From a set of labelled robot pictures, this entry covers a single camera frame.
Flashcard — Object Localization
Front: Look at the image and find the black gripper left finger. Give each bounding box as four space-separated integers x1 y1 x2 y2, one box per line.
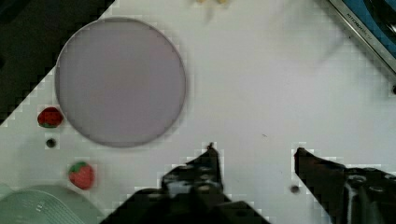
100 145 270 224

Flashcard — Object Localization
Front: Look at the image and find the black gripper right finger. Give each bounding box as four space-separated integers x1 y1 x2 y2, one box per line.
294 147 396 224

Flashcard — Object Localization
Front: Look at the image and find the silver toaster oven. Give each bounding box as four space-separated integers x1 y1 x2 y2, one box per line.
327 0 396 73

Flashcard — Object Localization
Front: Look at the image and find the pink toy strawberry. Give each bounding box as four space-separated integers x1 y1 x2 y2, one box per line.
68 161 95 190

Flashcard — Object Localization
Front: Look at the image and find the lilac round plate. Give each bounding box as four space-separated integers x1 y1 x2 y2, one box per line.
54 18 188 147

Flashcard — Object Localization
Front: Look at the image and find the green plastic colander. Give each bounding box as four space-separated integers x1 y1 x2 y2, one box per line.
0 184 104 224

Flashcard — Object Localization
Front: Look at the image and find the red toy strawberry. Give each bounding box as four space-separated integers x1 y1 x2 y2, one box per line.
37 106 64 128

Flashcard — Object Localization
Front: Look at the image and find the peeled toy banana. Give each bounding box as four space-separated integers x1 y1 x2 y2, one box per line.
194 0 231 5

